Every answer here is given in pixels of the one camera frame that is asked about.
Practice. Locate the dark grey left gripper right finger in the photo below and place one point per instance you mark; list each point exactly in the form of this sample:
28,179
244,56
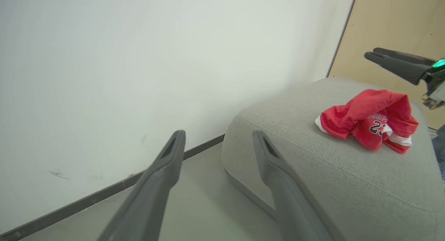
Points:
292,206

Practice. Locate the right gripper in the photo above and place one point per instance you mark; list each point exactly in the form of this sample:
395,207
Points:
437,82

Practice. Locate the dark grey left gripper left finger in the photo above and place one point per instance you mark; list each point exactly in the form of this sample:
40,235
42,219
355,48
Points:
149,195

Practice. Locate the red basketball jersey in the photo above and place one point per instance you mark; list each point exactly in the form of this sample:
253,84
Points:
354,115

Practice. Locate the beige wooden panel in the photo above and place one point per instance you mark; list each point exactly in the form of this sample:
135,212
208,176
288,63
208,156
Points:
389,22

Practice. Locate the grey fabric sofa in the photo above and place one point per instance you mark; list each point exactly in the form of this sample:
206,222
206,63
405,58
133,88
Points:
330,185

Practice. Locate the black baseboard strip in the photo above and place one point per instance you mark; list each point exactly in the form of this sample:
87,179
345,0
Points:
87,201

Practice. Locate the blue fabric item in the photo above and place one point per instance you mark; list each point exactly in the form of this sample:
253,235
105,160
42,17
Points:
441,147

